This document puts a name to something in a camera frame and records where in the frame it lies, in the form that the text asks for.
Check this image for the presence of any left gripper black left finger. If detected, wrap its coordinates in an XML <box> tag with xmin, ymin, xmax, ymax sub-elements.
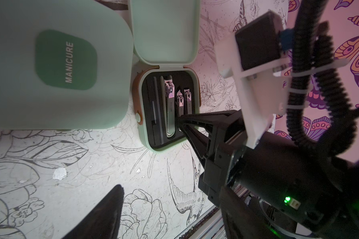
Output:
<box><xmin>64</xmin><ymin>184</ymin><xmax>124</xmax><ymax>239</ymax></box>

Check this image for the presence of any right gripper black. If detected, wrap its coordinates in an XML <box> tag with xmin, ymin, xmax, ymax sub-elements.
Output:
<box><xmin>177</xmin><ymin>110</ymin><xmax>245</xmax><ymax>206</ymax></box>

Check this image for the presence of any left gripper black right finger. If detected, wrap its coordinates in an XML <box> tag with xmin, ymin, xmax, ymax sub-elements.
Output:
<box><xmin>219</xmin><ymin>186</ymin><xmax>275</xmax><ymax>239</ymax></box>

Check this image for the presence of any green case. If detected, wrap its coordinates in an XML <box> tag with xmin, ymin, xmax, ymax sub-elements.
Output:
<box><xmin>0</xmin><ymin>1</ymin><xmax>134</xmax><ymax>129</ymax></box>
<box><xmin>128</xmin><ymin>1</ymin><xmax>201</xmax><ymax>153</ymax></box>

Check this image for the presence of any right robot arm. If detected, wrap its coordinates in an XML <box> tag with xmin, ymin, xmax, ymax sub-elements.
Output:
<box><xmin>177</xmin><ymin>1</ymin><xmax>359</xmax><ymax>239</ymax></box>

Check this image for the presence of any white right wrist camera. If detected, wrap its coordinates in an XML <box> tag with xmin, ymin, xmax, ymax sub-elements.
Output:
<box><xmin>214</xmin><ymin>11</ymin><xmax>290</xmax><ymax>149</ymax></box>

